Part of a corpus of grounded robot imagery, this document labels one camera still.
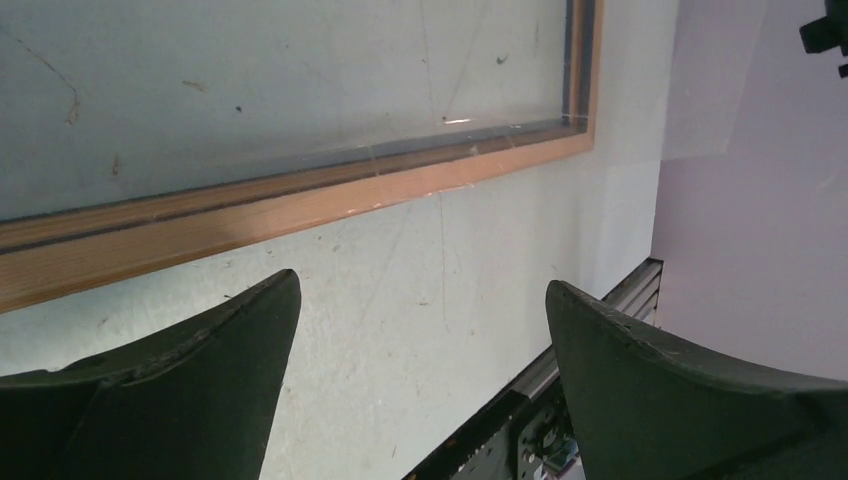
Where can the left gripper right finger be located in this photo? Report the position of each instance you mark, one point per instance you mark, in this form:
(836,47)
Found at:
(646,404)

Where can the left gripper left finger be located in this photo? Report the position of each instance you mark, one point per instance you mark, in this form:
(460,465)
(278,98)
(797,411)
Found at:
(193,401)

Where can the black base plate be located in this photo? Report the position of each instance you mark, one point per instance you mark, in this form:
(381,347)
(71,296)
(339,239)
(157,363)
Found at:
(512,437)

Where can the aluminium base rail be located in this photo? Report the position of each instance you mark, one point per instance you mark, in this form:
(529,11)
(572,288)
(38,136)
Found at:
(636,296)

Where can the clear acrylic sheet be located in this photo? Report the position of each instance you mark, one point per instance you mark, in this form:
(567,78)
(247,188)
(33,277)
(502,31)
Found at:
(107,101)

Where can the wooden picture frame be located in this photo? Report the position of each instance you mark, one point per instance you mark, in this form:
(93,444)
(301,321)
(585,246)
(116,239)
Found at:
(48,257)

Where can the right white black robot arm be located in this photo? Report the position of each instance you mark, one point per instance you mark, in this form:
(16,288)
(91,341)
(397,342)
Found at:
(827,32)

